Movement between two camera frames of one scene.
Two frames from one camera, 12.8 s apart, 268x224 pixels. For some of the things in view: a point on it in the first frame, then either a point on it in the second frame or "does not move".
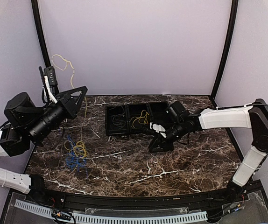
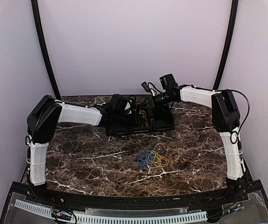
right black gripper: [162, 142] -> [152, 105]
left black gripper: [71, 107] -> [135, 120]
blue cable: [74, 160] -> [151, 159]
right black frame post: [234, 11] does not move
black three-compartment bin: [131, 119] does not move
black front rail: [203, 200] does not move
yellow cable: [84, 116] -> [155, 158]
